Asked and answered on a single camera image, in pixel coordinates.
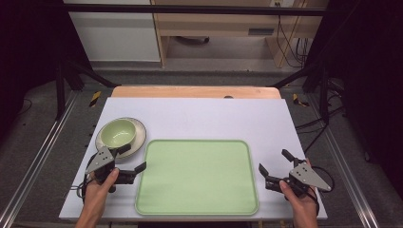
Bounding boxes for green bowl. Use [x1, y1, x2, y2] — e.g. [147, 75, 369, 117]
[100, 118, 138, 150]

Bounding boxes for yellow black floor tape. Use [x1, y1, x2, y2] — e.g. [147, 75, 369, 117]
[88, 90, 103, 108]
[291, 92, 310, 108]

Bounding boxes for black object under desk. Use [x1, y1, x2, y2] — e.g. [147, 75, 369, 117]
[173, 35, 211, 46]

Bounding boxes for black metal stand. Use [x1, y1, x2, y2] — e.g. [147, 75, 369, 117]
[269, 61, 331, 125]
[54, 55, 119, 122]

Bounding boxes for aluminium floor rail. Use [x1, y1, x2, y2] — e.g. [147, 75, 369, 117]
[0, 90, 81, 228]
[307, 94, 381, 228]

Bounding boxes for beige plate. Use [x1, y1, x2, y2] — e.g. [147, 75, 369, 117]
[95, 117, 147, 160]

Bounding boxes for left hand-held gripper cable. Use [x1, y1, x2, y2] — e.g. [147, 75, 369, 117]
[69, 170, 97, 204]

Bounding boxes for green tray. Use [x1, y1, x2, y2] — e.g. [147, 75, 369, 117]
[134, 139, 259, 217]

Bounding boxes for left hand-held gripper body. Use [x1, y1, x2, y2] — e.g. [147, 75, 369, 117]
[85, 145, 138, 194]

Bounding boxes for black curtain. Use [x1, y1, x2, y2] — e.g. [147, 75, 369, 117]
[303, 0, 403, 194]
[0, 0, 93, 141]

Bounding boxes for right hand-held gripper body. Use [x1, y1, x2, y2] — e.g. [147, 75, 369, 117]
[264, 157, 333, 201]

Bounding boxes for white cabinet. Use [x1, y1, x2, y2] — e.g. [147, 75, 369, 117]
[62, 0, 162, 64]

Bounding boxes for person's right hand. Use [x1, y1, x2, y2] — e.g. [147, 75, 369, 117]
[278, 158, 320, 217]

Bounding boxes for black hanging cables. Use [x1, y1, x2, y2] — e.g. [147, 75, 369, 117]
[275, 13, 310, 69]

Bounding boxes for white table board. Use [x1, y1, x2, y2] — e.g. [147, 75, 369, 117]
[58, 97, 328, 221]

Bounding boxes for thin black floor cable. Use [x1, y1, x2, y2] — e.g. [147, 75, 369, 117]
[16, 97, 33, 118]

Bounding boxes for black floor cables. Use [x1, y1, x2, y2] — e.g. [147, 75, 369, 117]
[294, 77, 348, 155]

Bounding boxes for black frame crossbar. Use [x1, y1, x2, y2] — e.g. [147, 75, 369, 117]
[62, 3, 332, 17]

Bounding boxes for right hand-held gripper cable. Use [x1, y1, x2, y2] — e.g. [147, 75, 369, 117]
[312, 165, 336, 217]

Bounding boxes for wooden desk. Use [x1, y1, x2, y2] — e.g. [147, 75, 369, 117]
[149, 0, 330, 68]

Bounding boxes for wooden table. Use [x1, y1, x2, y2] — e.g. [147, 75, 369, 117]
[110, 85, 282, 100]

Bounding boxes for person's left hand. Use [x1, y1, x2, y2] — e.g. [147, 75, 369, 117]
[83, 167, 121, 207]

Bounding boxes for hand-held gripper cable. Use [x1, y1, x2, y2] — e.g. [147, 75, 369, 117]
[69, 170, 97, 204]
[312, 165, 336, 217]

